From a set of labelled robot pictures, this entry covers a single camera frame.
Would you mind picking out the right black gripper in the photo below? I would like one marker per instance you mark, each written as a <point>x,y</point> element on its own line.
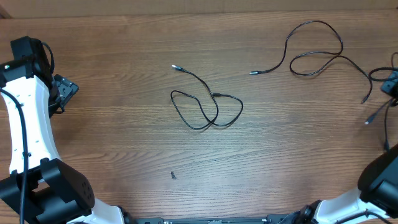
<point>387,86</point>

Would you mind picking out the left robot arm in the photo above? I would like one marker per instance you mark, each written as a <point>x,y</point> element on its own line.
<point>42,188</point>

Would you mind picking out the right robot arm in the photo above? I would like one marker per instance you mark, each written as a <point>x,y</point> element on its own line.
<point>374,197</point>

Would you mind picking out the small black debris piece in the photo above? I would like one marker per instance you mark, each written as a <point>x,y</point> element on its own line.
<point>173,175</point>

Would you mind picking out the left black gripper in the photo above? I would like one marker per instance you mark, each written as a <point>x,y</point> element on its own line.
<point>67,88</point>

